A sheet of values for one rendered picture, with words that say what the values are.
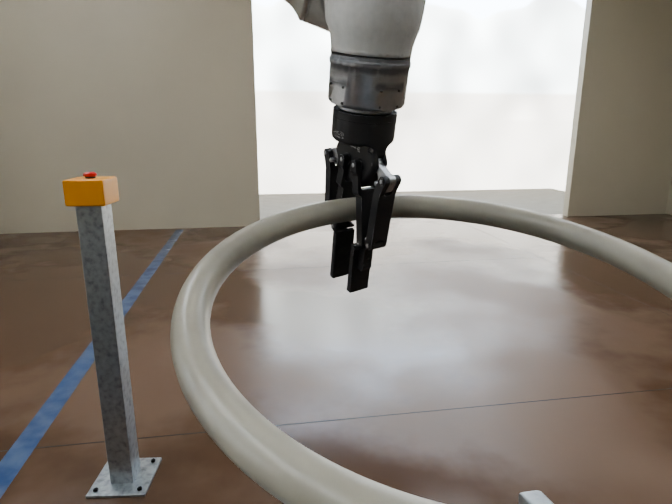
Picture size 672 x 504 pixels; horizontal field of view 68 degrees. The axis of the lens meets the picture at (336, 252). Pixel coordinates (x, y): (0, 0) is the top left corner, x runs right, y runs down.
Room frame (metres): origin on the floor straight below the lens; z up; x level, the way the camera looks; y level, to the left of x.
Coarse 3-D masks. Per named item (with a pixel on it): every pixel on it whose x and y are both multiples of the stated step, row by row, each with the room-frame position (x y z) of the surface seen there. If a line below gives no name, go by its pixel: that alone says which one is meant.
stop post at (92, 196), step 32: (64, 192) 1.48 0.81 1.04; (96, 192) 1.48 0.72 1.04; (96, 224) 1.50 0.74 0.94; (96, 256) 1.50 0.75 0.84; (96, 288) 1.50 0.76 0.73; (96, 320) 1.50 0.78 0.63; (96, 352) 1.50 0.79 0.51; (128, 384) 1.56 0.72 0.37; (128, 416) 1.53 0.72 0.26; (128, 448) 1.50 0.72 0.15; (96, 480) 1.52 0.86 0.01; (128, 480) 1.50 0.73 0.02
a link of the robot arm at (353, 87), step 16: (336, 64) 0.56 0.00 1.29; (352, 64) 0.55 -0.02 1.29; (368, 64) 0.54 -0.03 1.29; (384, 64) 0.54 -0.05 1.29; (400, 64) 0.55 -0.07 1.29; (336, 80) 0.57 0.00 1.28; (352, 80) 0.55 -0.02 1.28; (368, 80) 0.55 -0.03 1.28; (384, 80) 0.55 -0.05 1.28; (400, 80) 0.56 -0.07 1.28; (336, 96) 0.57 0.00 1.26; (352, 96) 0.55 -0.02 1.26; (368, 96) 0.55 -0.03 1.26; (384, 96) 0.56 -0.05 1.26; (400, 96) 0.57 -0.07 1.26; (352, 112) 0.57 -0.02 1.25; (368, 112) 0.57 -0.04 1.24; (384, 112) 0.58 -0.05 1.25
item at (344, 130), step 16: (336, 112) 0.58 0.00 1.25; (336, 128) 0.58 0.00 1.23; (352, 128) 0.57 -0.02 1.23; (368, 128) 0.57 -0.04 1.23; (384, 128) 0.57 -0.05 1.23; (352, 144) 0.57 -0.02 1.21; (368, 144) 0.57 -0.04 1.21; (384, 144) 0.58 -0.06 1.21; (368, 160) 0.58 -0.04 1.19; (384, 160) 0.58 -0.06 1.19; (368, 176) 0.58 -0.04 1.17
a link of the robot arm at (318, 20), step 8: (288, 0) 0.69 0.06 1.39; (296, 0) 0.68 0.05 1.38; (304, 0) 0.67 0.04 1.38; (312, 0) 0.66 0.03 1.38; (320, 0) 0.66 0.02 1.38; (296, 8) 0.69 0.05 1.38; (304, 8) 0.67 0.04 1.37; (312, 8) 0.67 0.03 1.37; (320, 8) 0.66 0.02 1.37; (304, 16) 0.69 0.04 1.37; (312, 16) 0.68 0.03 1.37; (320, 16) 0.67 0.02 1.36; (312, 24) 0.70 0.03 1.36; (320, 24) 0.69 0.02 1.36
